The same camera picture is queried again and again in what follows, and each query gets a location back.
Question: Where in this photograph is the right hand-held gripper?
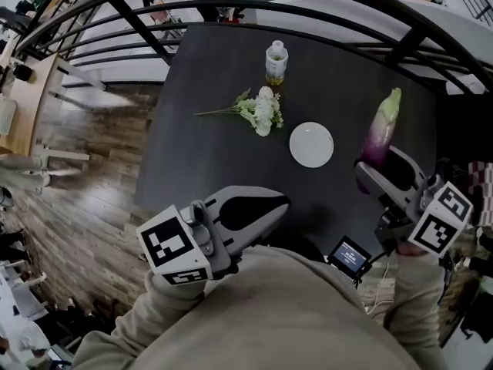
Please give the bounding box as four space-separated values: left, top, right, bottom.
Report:
354 146 475 256

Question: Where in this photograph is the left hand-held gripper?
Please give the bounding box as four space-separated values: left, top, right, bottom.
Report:
136 185 292 287

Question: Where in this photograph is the purple and green eggplant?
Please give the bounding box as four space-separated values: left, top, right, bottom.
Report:
361 87 403 169

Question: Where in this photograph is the person's right forearm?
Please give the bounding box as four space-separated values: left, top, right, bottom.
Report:
384 243 444 362

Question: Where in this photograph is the person's left forearm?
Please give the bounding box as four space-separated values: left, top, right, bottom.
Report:
72 271 207 370

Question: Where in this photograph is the dark grey table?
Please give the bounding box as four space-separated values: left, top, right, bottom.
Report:
133 22 439 254

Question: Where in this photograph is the white round plate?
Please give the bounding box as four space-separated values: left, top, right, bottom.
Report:
289 121 335 169

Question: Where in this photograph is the red and white checkered cloth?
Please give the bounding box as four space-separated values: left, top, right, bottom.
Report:
467 161 493 227

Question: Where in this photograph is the small black screen device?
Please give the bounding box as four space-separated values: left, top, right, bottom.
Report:
326 235 373 285

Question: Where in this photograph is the white artificial flower bouquet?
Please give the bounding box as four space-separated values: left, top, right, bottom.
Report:
193 86 286 138

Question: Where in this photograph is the person's beige sweatshirt torso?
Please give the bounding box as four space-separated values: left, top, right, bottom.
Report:
132 244 423 370

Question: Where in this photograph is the clear plastic drink bottle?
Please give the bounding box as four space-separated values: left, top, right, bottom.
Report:
264 40 290 86

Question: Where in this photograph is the black metal railing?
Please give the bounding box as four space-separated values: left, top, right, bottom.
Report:
15 0 493 96

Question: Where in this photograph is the light wooden desk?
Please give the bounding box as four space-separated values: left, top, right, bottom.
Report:
0 50 65 157

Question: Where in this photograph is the thin white cable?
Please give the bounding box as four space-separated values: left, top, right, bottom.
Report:
363 262 396 316

